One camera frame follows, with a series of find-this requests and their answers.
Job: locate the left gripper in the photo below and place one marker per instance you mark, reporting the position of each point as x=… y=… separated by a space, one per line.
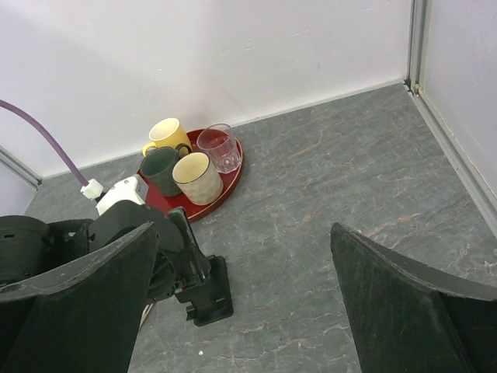
x=122 y=218

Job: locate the black phone stand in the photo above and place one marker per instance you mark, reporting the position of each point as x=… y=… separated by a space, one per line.
x=205 y=284

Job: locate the aluminium frame post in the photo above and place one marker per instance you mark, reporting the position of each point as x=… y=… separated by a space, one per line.
x=20 y=169
x=452 y=81

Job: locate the left aluminium frame post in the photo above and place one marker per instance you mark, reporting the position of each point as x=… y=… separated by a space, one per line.
x=20 y=169

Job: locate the clear drinking glass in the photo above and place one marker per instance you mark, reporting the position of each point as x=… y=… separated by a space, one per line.
x=219 y=144

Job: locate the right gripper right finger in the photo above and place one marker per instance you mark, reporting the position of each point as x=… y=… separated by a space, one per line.
x=408 y=317

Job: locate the right aluminium frame post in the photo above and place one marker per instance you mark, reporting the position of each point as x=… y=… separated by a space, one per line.
x=452 y=81

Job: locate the yellow mug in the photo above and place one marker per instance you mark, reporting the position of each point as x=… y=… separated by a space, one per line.
x=166 y=133

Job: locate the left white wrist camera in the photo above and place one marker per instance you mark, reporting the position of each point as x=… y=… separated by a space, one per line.
x=133 y=189

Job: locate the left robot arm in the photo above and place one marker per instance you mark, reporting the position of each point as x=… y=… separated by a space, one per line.
x=30 y=247

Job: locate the dark green mug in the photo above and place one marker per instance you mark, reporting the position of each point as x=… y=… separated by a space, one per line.
x=157 y=168

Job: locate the cream faceted cup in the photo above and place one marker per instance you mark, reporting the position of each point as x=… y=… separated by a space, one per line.
x=196 y=176

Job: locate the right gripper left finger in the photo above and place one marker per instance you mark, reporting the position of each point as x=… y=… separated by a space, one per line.
x=83 y=316

